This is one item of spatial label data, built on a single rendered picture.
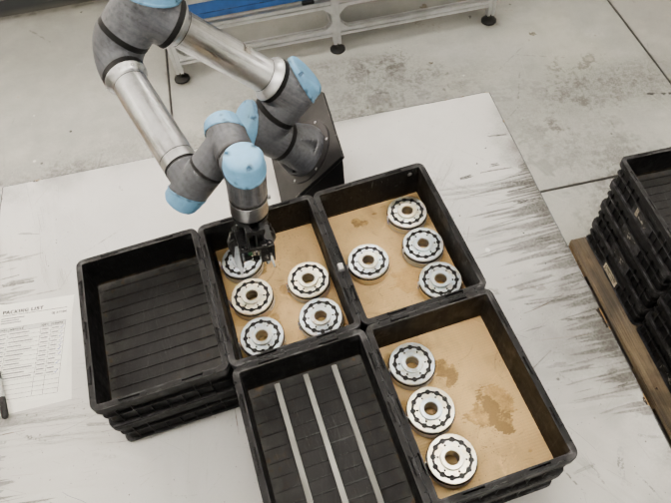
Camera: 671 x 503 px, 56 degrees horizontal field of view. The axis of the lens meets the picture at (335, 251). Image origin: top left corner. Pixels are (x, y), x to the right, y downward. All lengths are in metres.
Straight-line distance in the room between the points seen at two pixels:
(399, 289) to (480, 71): 1.99
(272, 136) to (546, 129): 1.74
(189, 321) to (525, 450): 0.82
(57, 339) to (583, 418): 1.34
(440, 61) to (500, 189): 1.58
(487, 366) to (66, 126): 2.56
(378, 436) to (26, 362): 0.95
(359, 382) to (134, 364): 0.53
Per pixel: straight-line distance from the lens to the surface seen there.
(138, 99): 1.39
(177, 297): 1.61
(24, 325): 1.90
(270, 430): 1.42
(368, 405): 1.42
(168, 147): 1.31
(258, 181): 1.13
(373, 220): 1.66
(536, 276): 1.76
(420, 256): 1.56
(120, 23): 1.45
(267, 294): 1.53
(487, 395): 1.45
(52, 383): 1.78
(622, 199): 2.27
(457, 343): 1.49
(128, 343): 1.59
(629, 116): 3.29
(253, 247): 1.26
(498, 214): 1.86
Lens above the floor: 2.16
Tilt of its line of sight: 56 degrees down
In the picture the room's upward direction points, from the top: 7 degrees counter-clockwise
